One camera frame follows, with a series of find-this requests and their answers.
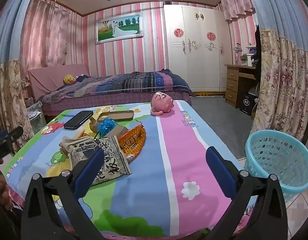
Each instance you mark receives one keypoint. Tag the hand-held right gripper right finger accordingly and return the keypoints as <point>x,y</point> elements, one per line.
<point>220,172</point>

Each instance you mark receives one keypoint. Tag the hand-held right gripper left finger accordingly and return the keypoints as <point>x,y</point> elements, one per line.
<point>90,172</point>

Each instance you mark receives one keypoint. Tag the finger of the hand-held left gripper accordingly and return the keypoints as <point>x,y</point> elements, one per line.
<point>0,143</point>
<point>15,132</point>

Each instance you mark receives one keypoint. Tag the grey printed snack bag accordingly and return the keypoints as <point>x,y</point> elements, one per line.
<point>111,160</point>

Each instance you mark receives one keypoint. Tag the light blue plastic basket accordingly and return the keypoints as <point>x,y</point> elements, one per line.
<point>256,170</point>

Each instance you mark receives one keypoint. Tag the brown yellow scrap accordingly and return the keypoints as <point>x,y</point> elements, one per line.
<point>94,125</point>

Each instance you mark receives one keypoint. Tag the blue wrapper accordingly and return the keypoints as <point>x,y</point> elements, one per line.
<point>106,126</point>

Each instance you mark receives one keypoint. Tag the brown cardboard piece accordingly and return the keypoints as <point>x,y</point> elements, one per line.
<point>117,131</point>

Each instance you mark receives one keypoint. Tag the orange snack bag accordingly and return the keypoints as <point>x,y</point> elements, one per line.
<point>132,142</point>

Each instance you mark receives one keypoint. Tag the person's left hand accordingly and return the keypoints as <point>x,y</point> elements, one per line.
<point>1,190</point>

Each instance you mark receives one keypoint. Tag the white plastic bin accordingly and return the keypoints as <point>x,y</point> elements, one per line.
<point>36,120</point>

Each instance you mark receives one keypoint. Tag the blue floral curtain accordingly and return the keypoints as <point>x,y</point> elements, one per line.
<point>8,85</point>
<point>281,80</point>

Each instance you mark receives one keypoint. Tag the black phone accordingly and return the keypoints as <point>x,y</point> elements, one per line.
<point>77,120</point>

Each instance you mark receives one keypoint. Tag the colourful cartoon blanket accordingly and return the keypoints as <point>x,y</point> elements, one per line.
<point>149,180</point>

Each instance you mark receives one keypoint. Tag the brown phone case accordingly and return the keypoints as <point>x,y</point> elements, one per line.
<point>113,116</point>

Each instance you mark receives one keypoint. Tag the pink covered headboard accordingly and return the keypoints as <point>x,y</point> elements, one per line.
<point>46,76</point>

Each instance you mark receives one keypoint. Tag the bed with purple skirt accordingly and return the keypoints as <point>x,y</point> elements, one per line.
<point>106,101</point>

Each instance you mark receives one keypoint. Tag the black box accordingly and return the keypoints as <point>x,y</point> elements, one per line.
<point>247,103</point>

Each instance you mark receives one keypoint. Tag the yellow duck plush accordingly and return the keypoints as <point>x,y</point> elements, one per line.
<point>68,80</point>

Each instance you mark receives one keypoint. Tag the white round object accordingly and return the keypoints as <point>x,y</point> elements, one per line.
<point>254,91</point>

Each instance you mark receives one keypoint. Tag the wooden desk with drawers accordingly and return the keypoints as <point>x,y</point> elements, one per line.
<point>232,85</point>

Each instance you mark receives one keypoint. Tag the pink mug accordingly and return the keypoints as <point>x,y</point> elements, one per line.
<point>161,102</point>

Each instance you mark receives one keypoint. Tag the pink patterned curtain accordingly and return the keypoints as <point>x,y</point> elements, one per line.
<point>43,37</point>

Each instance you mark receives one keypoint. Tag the striped patchwork quilt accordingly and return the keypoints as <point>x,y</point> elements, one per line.
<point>144,82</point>

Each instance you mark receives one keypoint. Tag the white wardrobe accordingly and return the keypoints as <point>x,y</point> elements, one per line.
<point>199,65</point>

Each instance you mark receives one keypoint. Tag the white printer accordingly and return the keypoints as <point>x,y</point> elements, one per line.
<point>246,60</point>

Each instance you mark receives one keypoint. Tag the black hanging garment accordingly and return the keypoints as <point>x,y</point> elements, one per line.
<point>257,55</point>

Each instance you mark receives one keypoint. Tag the silver desk lamp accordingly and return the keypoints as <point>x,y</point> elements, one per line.
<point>237,48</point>

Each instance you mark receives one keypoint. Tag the red round paper decoration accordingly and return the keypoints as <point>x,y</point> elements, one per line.
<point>179,32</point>
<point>211,36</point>

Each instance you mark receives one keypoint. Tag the framed wedding picture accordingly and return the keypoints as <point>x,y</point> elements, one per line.
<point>118,27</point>

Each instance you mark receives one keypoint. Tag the pink curtain valance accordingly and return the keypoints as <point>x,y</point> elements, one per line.
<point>235,5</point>

